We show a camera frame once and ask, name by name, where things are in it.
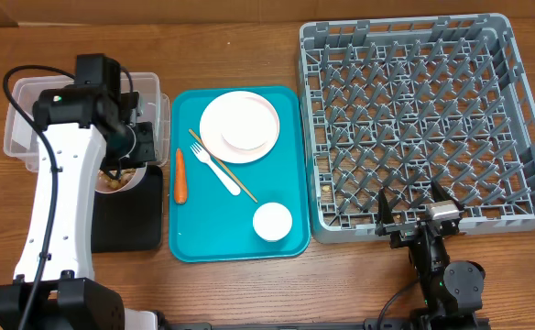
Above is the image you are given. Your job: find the clear plastic bin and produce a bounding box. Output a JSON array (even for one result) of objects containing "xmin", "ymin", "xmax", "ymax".
[{"xmin": 4, "ymin": 71, "xmax": 170, "ymax": 172}]

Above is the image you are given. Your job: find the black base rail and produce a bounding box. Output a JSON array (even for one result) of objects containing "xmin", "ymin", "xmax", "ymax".
[{"xmin": 161, "ymin": 318, "xmax": 414, "ymax": 330}]

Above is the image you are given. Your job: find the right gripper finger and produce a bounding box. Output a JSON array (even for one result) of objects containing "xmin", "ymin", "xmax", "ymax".
[
  {"xmin": 376, "ymin": 188, "xmax": 394, "ymax": 226},
  {"xmin": 431, "ymin": 180, "xmax": 453, "ymax": 202}
]

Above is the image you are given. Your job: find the wooden chopstick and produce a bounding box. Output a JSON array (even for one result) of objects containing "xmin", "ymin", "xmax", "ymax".
[{"xmin": 189, "ymin": 128, "xmax": 258, "ymax": 204}]

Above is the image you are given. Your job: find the orange carrot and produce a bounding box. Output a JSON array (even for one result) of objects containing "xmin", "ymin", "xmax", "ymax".
[{"xmin": 174, "ymin": 148, "xmax": 188, "ymax": 204}]

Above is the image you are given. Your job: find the small white plate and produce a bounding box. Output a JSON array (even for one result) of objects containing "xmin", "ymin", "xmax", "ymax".
[{"xmin": 221, "ymin": 107, "xmax": 277, "ymax": 150}]

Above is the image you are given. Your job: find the grey dishwasher rack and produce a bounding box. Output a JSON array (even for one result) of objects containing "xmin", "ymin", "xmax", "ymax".
[{"xmin": 298, "ymin": 13, "xmax": 535, "ymax": 244}]

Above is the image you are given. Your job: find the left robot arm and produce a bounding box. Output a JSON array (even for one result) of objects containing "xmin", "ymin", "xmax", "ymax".
[{"xmin": 0, "ymin": 84, "xmax": 163, "ymax": 329}]

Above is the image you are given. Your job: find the black plastic tray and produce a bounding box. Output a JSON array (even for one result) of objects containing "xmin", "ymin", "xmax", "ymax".
[{"xmin": 91, "ymin": 166, "xmax": 164, "ymax": 253}]

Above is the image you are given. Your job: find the teal plastic tray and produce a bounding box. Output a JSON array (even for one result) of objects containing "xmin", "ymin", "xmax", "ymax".
[{"xmin": 169, "ymin": 86, "xmax": 311, "ymax": 262}]

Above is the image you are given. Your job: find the small white cup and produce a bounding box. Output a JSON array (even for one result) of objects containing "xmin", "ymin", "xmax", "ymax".
[{"xmin": 252, "ymin": 203, "xmax": 293, "ymax": 242}]

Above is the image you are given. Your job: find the large white plate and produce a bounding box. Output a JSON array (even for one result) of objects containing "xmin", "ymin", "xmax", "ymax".
[{"xmin": 199, "ymin": 91, "xmax": 279, "ymax": 164}]

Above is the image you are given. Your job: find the white plastic fork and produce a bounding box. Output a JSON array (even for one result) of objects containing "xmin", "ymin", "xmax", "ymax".
[{"xmin": 191, "ymin": 142, "xmax": 241, "ymax": 196}]

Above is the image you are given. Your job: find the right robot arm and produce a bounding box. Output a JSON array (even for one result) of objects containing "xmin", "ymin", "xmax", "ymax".
[{"xmin": 376, "ymin": 181, "xmax": 490, "ymax": 330}]

